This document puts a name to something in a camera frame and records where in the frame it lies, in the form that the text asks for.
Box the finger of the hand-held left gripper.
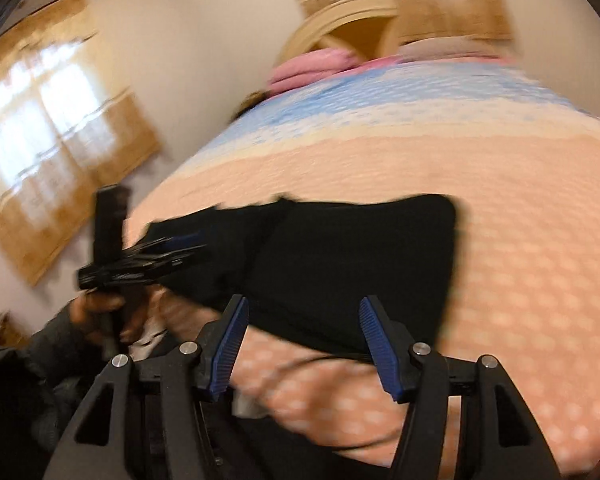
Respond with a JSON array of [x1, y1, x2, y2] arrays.
[[127, 231, 206, 257], [140, 245, 209, 278]]

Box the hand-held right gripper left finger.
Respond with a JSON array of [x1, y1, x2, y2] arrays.
[[42, 294, 251, 480]]

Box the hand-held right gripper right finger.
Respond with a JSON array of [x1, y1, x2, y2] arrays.
[[358, 295, 563, 480]]

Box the black pants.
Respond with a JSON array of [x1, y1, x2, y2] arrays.
[[130, 194, 463, 361]]

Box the person's left forearm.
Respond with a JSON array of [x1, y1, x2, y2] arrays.
[[7, 305, 88, 381]]

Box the person's left hand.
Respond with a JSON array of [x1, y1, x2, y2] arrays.
[[72, 287, 153, 348]]

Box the wide beige floral curtain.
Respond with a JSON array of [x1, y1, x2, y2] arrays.
[[0, 0, 163, 286]]

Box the brown patterned bag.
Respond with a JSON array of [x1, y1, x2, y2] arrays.
[[230, 91, 272, 121]]

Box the polka dot bed sheet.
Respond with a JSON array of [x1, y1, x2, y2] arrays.
[[130, 57, 600, 480]]

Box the person's dark clothing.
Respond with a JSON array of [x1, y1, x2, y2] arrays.
[[0, 335, 96, 480]]

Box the folded pink blanket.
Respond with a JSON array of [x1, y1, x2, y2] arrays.
[[267, 47, 363, 96]]

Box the pink pillow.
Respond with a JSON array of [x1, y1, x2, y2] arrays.
[[355, 55, 406, 69]]

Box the wooden bed headboard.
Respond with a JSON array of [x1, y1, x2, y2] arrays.
[[280, 0, 401, 61]]

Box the striped pillow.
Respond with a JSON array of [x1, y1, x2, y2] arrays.
[[397, 36, 511, 61]]

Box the narrow beige floral curtain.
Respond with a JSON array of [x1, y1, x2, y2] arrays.
[[292, 0, 513, 43]]

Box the black cable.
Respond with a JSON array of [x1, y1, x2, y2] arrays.
[[257, 352, 411, 451]]

